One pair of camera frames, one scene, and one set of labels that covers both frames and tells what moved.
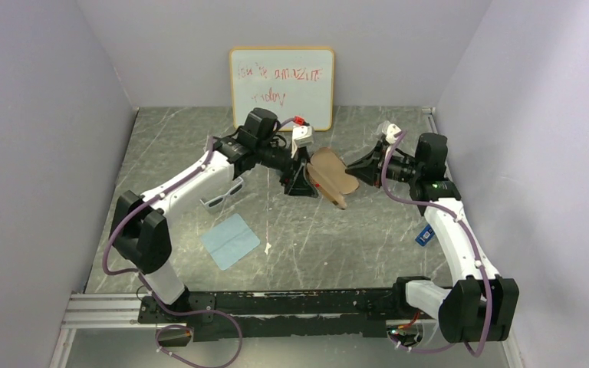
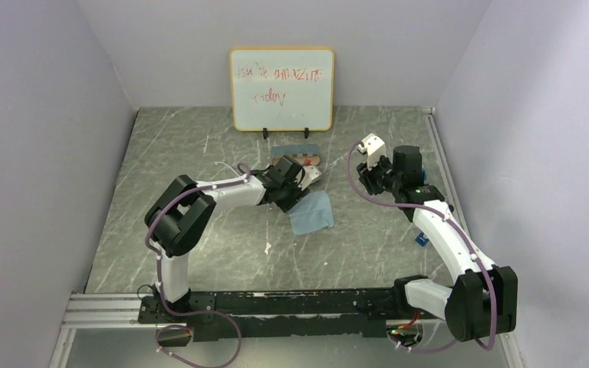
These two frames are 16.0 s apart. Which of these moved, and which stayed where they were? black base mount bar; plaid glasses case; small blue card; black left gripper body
Moved: plaid glasses case; black left gripper body
Stayed: black base mount bar; small blue card
